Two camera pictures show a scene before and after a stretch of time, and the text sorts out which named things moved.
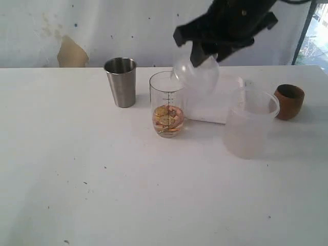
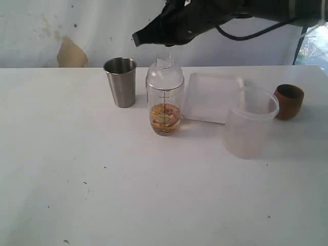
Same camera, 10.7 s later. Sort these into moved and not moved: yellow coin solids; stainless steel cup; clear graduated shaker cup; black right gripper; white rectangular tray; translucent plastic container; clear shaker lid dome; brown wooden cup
Moved: black right gripper; clear shaker lid dome; yellow coin solids
Not moved: clear graduated shaker cup; white rectangular tray; stainless steel cup; translucent plastic container; brown wooden cup
